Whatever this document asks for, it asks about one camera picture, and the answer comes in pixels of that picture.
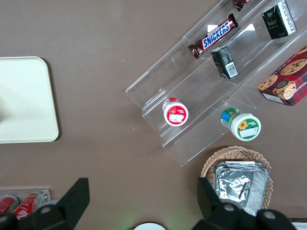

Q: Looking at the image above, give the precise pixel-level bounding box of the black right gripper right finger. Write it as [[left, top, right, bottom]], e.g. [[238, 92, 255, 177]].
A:
[[191, 177, 298, 230]]

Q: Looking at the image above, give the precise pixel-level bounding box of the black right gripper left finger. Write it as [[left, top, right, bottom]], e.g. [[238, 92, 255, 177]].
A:
[[0, 177, 91, 230]]

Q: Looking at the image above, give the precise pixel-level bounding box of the light wicker basket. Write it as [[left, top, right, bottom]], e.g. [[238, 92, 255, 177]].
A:
[[200, 146, 274, 211]]

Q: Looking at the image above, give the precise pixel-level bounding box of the cream plastic tray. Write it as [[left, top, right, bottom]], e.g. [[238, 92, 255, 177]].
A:
[[0, 56, 60, 144]]

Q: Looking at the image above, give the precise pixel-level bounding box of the clear acrylic bottle rack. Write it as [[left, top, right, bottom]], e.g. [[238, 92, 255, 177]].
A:
[[0, 188, 51, 216]]

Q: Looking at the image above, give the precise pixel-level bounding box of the aluminium foil container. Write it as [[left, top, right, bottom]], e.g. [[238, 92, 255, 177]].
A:
[[214, 161, 269, 218]]

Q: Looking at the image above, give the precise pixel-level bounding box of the red cola bottle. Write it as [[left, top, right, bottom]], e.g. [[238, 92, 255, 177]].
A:
[[12, 191, 43, 220], [0, 195, 19, 214]]

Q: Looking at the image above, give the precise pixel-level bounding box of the white snack bin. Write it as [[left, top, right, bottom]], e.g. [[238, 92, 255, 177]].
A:
[[290, 217, 307, 230]]

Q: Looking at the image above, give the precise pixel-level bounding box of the green lid yogurt cup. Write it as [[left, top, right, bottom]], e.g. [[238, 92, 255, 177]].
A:
[[220, 107, 262, 141]]

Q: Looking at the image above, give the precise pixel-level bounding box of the red lid yogurt cup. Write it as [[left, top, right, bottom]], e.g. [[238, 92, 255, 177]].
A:
[[162, 97, 189, 127]]

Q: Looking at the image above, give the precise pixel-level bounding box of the clear acrylic stepped stand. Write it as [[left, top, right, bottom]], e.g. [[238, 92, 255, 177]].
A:
[[124, 0, 307, 168]]

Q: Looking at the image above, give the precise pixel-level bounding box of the small black drink carton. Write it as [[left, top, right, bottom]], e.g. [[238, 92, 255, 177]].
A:
[[210, 45, 239, 80], [260, 0, 297, 40]]

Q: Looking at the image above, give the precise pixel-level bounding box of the red tartan cookie box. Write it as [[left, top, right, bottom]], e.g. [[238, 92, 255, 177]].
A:
[[257, 44, 307, 107]]

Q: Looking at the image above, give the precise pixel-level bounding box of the Snickers chocolate bar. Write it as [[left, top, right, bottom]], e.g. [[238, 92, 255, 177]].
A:
[[188, 13, 239, 59], [234, 0, 252, 12]]

